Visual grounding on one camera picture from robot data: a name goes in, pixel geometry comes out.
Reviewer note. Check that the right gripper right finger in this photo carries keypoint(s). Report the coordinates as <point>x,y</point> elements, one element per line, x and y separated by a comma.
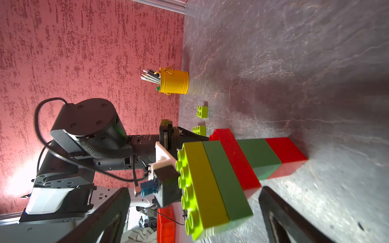
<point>283,223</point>

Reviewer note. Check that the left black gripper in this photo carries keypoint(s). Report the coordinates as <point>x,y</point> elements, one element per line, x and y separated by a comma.
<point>171,138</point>

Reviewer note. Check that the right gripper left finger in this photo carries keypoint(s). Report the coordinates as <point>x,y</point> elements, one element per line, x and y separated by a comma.
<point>106,224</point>

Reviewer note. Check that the lime long lego brick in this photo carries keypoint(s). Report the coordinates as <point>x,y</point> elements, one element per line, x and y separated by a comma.
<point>199,130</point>

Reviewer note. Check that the small lime lego brick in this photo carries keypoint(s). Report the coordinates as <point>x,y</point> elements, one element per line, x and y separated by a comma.
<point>202,112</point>

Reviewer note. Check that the dark green long lego brick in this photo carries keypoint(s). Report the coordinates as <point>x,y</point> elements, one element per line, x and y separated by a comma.
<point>232,194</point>

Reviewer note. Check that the red long lego brick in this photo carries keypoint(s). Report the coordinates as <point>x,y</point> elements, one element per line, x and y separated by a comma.
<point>242,168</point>

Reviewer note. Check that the red square lego brick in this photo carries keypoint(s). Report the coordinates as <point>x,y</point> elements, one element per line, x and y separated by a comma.
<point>290,156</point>

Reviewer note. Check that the green square lego brick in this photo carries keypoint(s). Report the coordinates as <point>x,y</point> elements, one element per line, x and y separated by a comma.
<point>260,156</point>

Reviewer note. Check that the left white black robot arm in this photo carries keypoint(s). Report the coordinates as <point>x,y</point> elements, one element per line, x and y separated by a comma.
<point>89,138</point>

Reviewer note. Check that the yellow pencil cup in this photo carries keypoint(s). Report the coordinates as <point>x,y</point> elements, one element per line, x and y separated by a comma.
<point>173,81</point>

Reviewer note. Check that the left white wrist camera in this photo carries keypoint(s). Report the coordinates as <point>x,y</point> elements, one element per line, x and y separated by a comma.
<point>162,187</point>

